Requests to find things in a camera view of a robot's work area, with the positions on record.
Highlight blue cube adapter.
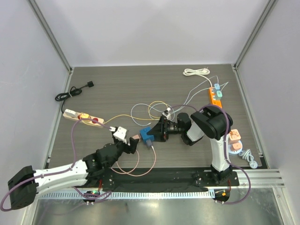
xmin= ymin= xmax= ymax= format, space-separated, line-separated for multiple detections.
xmin=140 ymin=127 xmax=155 ymax=148

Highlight pale green charging cable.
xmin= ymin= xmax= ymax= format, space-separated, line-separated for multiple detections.
xmin=147 ymin=81 xmax=230 ymax=120

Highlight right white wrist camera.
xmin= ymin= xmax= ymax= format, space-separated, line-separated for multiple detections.
xmin=162 ymin=107 xmax=171 ymax=120

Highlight light blue coiled cord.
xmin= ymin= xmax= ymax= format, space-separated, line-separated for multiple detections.
xmin=238 ymin=150 xmax=259 ymax=169

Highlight light blue charger plug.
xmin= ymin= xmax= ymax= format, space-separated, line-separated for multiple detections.
xmin=214 ymin=83 xmax=220 ymax=91

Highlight yellow charger plug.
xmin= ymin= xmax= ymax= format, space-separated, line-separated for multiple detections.
xmin=80 ymin=113 xmax=90 ymax=119

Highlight black mounting base plate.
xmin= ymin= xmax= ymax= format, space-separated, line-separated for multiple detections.
xmin=83 ymin=167 xmax=240 ymax=193

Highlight teal charger plug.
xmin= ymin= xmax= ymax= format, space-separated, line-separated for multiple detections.
xmin=216 ymin=90 xmax=223 ymax=98

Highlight slotted cable duct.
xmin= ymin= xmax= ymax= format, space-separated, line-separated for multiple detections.
xmin=39 ymin=189 xmax=215 ymax=200

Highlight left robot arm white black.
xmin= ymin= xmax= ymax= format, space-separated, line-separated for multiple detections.
xmin=7 ymin=137 xmax=140 ymax=210

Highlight black power cord with plug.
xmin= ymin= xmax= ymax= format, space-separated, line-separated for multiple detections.
xmin=55 ymin=81 xmax=94 ymax=113

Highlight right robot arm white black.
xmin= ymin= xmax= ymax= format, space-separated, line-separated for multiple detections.
xmin=146 ymin=104 xmax=233 ymax=186

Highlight peach cube charger with print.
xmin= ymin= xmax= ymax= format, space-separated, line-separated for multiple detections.
xmin=229 ymin=129 xmax=241 ymax=143

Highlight pink charging cable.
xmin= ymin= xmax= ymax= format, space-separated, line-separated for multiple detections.
xmin=116 ymin=145 xmax=157 ymax=177

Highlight round light blue socket base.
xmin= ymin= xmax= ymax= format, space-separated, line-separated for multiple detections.
xmin=228 ymin=141 xmax=243 ymax=155

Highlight yellow charging cable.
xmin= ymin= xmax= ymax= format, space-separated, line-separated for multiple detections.
xmin=79 ymin=100 xmax=174 ymax=128

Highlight orange power strip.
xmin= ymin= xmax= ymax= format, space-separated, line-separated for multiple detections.
xmin=208 ymin=88 xmax=222 ymax=108

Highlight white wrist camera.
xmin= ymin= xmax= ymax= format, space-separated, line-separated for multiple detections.
xmin=162 ymin=107 xmax=171 ymax=120
xmin=109 ymin=127 xmax=128 ymax=144

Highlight beige power strip red sockets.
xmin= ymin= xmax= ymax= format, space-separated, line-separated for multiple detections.
xmin=63 ymin=109 xmax=104 ymax=128

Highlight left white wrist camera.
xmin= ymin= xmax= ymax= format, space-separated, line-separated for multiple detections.
xmin=109 ymin=127 xmax=128 ymax=144

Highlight white coiled cord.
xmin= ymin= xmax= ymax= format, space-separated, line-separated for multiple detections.
xmin=182 ymin=67 xmax=211 ymax=77

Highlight small pink charger plug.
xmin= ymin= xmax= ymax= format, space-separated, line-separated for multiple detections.
xmin=231 ymin=142 xmax=242 ymax=151

